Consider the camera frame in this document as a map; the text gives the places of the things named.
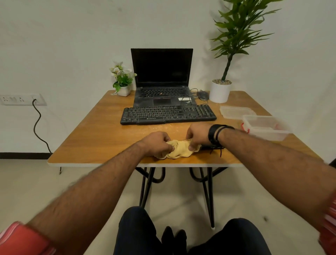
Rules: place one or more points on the black metal table frame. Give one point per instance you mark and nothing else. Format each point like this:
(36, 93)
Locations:
(210, 194)

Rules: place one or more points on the clear plastic container lid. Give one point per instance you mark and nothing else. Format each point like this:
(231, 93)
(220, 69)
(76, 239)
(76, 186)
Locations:
(236, 111)

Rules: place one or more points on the small black brush tool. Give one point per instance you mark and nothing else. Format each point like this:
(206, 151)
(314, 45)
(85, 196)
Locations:
(210, 148)

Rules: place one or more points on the black skirting board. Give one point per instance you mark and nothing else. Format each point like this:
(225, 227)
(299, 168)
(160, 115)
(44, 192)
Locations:
(23, 155)

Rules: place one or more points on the black computer mouse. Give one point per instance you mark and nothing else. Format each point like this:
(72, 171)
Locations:
(203, 95)

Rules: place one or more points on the red right sleeve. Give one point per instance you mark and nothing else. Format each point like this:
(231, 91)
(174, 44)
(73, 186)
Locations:
(328, 226)

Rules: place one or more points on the person's left forearm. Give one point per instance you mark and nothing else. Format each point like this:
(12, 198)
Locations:
(86, 194)

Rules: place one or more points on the black wristband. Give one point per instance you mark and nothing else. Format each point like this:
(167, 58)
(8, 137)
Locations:
(215, 134)

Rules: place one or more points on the person's left leg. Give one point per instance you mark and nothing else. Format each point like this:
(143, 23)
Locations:
(136, 233)

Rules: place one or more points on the tall green plant white pot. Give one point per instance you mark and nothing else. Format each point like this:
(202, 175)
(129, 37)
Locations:
(220, 93)

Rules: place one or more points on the black keyboard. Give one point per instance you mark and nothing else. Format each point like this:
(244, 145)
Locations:
(168, 114)

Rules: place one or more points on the red left sleeve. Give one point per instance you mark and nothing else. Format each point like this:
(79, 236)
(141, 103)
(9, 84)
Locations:
(23, 240)

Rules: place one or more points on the clear plastic container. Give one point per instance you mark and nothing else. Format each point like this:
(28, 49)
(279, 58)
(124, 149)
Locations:
(267, 128)

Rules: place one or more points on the white wall socket panel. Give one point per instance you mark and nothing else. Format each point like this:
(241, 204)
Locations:
(18, 99)

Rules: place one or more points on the yellow cleaning cloth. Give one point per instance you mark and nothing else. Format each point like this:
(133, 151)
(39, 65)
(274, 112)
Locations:
(179, 149)

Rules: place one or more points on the person's right leg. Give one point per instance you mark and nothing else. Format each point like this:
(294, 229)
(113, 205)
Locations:
(236, 239)

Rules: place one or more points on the person's right hand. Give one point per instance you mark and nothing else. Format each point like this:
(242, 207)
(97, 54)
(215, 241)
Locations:
(199, 134)

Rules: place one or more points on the person's leg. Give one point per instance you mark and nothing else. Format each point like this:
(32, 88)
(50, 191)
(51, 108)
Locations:
(136, 233)
(236, 239)

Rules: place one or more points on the small white flower pot plant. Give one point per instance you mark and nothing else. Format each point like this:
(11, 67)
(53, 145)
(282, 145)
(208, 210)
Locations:
(122, 78)

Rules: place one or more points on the red sleeve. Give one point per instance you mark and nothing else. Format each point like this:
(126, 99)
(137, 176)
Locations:
(23, 240)
(328, 226)

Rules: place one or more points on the person's left hand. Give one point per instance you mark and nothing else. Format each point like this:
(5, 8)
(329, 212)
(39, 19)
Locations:
(156, 143)

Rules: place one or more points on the black laptop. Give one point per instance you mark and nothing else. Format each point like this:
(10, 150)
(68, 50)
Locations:
(162, 68)

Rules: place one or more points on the person's right forearm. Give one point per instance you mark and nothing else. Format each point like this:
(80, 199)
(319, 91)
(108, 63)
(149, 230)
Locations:
(281, 170)

